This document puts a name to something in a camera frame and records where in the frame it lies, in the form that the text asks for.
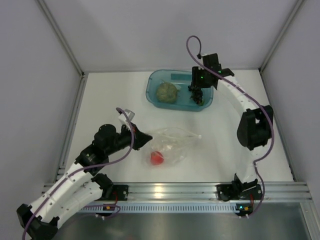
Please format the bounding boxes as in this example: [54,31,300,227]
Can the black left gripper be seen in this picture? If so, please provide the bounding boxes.
[105,122,153,156]

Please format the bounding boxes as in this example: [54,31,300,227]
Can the fake dark grape bunch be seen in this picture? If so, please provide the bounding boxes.
[188,85,204,106]

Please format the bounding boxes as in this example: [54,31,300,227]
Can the fake red tomato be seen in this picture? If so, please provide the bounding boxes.
[150,151,164,166]

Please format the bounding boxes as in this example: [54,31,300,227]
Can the clear zip top bag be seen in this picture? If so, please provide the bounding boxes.
[142,127,202,167]

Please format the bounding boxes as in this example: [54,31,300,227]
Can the fake green melon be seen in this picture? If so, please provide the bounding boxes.
[155,82,179,104]

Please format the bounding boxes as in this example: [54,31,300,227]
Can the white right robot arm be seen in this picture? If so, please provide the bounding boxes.
[188,53,274,151]

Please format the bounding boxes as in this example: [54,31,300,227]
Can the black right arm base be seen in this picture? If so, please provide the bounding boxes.
[216,173,263,202]

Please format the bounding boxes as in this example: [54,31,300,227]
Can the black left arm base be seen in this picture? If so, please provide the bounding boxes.
[91,173,129,202]

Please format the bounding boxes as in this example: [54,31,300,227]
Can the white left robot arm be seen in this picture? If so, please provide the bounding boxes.
[16,122,153,240]

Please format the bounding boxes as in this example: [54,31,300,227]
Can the teal plastic bin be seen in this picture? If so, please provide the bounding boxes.
[145,69,214,112]

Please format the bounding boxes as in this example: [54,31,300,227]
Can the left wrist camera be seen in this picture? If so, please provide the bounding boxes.
[117,108,135,127]

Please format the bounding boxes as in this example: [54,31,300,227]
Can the slotted white cable duct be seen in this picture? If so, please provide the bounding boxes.
[79,202,251,213]

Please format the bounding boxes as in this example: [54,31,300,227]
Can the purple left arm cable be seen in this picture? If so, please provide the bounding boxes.
[21,107,137,240]

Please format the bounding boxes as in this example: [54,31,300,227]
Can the aluminium front rail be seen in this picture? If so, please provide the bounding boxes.
[115,181,312,203]

